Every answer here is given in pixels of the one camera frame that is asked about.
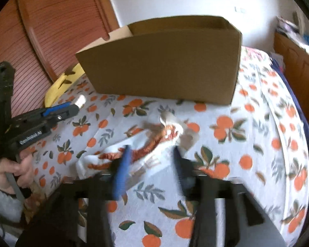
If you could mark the person's left hand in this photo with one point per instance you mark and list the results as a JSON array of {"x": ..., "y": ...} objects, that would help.
[{"x": 0, "y": 175}]

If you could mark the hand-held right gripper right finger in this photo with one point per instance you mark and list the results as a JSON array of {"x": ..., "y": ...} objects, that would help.
[{"x": 181, "y": 175}]

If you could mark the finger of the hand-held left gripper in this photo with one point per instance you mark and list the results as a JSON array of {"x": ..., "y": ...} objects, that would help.
[
  {"x": 51, "y": 111},
  {"x": 67, "y": 113}
]

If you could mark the red-brown wooden wardrobe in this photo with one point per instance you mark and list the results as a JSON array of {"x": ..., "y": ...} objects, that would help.
[{"x": 54, "y": 18}]

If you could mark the orange fruit print bedsheet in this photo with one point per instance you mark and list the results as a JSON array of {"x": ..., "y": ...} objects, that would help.
[{"x": 247, "y": 180}]

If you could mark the pile of clutter on cabinet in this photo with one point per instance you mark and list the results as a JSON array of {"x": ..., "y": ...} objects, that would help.
[{"x": 296, "y": 28}]

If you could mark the person's left forearm grey sleeve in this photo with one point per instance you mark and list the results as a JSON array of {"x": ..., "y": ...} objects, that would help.
[{"x": 5, "y": 208}]

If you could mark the brown cardboard box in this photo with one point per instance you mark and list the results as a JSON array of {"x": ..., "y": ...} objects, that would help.
[{"x": 164, "y": 64}]

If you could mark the yellow plush pillow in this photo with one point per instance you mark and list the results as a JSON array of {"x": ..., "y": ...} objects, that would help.
[{"x": 59, "y": 85}]

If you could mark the white wall socket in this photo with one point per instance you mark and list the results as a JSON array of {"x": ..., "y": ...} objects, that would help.
[{"x": 240, "y": 9}]

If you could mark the brown wooden cabinet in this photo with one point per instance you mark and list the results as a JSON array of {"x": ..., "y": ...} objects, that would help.
[{"x": 298, "y": 67}]

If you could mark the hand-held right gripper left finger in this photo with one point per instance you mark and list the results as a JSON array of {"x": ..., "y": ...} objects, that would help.
[{"x": 122, "y": 175}]

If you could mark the white chicken feet snack packet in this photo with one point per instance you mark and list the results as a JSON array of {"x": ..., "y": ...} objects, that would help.
[{"x": 150, "y": 159}]

